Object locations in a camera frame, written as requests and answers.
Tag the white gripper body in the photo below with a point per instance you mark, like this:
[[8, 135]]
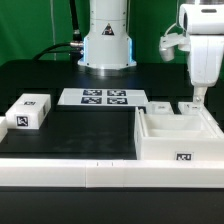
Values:
[[204, 27]]

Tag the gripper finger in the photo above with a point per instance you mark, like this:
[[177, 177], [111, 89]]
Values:
[[199, 95]]

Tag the white small door part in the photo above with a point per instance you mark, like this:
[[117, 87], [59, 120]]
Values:
[[159, 108], [189, 108]]

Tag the white cabinet body box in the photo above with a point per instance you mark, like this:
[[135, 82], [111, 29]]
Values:
[[178, 137]]

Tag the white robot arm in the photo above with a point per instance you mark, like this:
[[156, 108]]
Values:
[[108, 46]]

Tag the white flat tagged top panel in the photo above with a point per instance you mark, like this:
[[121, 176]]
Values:
[[102, 97]]

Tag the white tagged block left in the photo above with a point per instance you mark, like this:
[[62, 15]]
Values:
[[29, 111]]

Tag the white left fence rail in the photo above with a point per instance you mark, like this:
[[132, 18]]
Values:
[[3, 128]]

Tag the white fence rail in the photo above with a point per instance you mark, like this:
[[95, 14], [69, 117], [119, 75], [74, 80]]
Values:
[[110, 173], [3, 128]]

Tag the white front fence rail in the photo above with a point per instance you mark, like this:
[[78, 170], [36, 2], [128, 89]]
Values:
[[110, 173]]

